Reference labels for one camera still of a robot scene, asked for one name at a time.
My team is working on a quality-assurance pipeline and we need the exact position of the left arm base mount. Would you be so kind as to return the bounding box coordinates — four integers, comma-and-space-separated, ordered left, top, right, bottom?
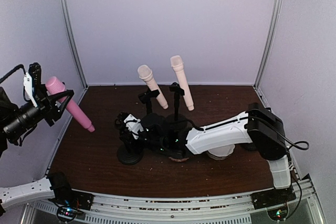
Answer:
48, 190, 94, 223

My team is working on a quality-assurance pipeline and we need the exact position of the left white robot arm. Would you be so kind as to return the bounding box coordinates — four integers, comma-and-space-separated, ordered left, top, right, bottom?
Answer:
1, 86, 74, 215

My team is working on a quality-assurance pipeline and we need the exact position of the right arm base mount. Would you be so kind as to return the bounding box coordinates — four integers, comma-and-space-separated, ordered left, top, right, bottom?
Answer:
251, 188, 296, 222

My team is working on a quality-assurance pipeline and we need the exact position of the white scalloped bowl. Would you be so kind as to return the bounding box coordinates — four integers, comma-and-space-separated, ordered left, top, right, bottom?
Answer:
207, 146, 235, 161

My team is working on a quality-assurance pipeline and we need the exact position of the cream microphone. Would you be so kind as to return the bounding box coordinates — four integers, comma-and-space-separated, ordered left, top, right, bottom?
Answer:
170, 55, 194, 111
138, 65, 169, 109

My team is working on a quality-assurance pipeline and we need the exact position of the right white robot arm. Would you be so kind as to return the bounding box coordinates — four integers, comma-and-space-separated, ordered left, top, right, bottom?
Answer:
114, 103, 291, 189

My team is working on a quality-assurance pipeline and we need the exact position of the left aluminium frame post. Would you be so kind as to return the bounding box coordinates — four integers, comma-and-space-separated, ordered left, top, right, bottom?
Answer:
60, 0, 88, 89

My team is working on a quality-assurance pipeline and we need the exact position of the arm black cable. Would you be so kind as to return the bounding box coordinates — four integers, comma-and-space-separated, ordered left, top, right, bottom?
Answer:
0, 63, 26, 84
188, 111, 310, 209

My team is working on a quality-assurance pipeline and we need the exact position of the aluminium frame post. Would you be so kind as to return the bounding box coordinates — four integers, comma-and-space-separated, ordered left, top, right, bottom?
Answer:
60, 0, 88, 89
254, 0, 283, 90

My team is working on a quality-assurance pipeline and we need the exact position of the front aluminium rail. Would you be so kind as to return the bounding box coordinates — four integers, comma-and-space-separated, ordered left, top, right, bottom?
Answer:
26, 179, 320, 224

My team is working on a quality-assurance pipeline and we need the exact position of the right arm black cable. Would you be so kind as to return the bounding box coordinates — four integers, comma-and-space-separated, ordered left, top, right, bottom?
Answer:
188, 111, 310, 209

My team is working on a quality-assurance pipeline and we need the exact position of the right aluminium frame post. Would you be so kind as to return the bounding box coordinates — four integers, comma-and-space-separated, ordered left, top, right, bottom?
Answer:
254, 0, 283, 90

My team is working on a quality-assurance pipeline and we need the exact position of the pink microphone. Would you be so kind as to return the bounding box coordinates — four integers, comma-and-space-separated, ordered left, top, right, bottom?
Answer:
45, 76, 95, 132

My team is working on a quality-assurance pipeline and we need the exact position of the black mic stand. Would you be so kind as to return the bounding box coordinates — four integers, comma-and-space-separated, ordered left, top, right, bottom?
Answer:
241, 143, 257, 152
166, 82, 187, 130
138, 88, 160, 115
117, 142, 144, 165

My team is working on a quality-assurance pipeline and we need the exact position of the red patterned dish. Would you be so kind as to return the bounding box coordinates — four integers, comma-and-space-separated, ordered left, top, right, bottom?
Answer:
169, 157, 189, 163

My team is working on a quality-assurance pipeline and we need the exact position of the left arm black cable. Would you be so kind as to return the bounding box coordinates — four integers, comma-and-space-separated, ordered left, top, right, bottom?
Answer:
0, 63, 26, 84

